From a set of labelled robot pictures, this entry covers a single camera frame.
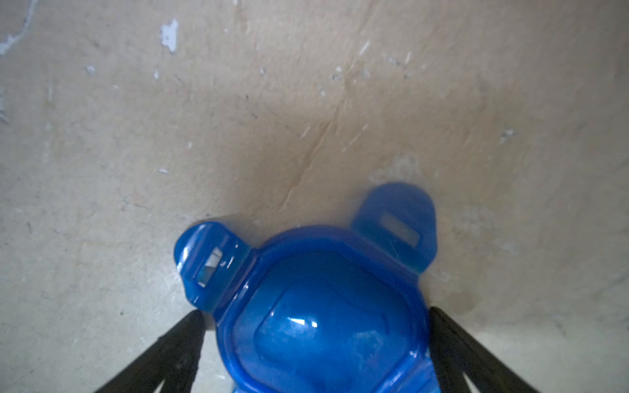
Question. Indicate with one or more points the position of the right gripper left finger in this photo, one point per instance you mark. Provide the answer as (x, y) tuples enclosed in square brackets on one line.
[(169, 365)]

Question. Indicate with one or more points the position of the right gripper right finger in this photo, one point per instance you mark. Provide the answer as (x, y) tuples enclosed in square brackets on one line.
[(457, 358)]

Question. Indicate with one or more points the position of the blue lid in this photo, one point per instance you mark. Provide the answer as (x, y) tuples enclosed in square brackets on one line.
[(321, 308)]

